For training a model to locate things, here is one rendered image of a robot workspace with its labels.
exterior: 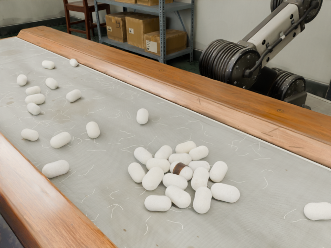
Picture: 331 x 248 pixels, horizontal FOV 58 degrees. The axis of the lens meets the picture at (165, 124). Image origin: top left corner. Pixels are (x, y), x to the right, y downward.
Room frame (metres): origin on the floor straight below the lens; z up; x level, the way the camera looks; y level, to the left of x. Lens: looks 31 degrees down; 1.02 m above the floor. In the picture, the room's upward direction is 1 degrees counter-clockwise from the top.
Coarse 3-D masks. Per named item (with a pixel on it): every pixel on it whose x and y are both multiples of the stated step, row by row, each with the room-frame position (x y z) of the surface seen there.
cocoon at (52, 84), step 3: (48, 78) 0.65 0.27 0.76; (51, 78) 0.65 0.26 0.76; (45, 81) 0.65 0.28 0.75; (48, 81) 0.64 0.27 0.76; (51, 81) 0.64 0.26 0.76; (54, 81) 0.64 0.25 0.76; (48, 84) 0.64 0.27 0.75; (51, 84) 0.63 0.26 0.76; (54, 84) 0.63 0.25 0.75; (57, 84) 0.64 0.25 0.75; (51, 87) 0.63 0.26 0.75; (54, 87) 0.63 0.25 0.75
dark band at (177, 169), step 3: (180, 162) 0.33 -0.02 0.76; (177, 165) 0.32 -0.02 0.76; (180, 165) 0.32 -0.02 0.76; (183, 165) 0.32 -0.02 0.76; (186, 165) 0.32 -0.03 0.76; (174, 168) 0.32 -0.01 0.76; (177, 168) 0.32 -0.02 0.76; (180, 168) 0.32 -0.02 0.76; (174, 171) 0.32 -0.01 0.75; (177, 171) 0.31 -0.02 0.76; (180, 171) 0.31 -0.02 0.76; (177, 174) 0.31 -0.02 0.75
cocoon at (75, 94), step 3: (75, 90) 0.58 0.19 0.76; (78, 90) 0.59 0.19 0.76; (69, 93) 0.57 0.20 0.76; (72, 93) 0.57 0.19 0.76; (75, 93) 0.57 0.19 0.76; (78, 93) 0.58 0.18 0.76; (81, 93) 0.59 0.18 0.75; (66, 96) 0.57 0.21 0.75; (69, 96) 0.56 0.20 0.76; (72, 96) 0.56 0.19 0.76; (75, 96) 0.57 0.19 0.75; (78, 96) 0.58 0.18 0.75; (69, 99) 0.56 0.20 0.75; (72, 99) 0.56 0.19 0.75; (75, 99) 0.57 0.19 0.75
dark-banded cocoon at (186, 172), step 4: (172, 164) 0.33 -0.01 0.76; (172, 168) 0.32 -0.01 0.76; (184, 168) 0.32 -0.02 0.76; (188, 168) 0.32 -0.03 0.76; (180, 172) 0.31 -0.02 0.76; (184, 172) 0.31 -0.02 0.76; (188, 172) 0.31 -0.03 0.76; (192, 172) 0.31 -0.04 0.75; (184, 176) 0.31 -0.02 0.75; (188, 176) 0.31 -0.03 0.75; (188, 180) 0.31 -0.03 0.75
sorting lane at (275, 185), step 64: (0, 64) 0.82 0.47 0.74; (64, 64) 0.81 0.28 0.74; (0, 128) 0.47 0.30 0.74; (64, 128) 0.46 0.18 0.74; (128, 128) 0.46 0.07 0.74; (192, 128) 0.45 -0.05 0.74; (64, 192) 0.30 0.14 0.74; (128, 192) 0.29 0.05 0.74; (192, 192) 0.29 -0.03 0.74; (256, 192) 0.29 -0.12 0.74; (320, 192) 0.29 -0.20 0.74
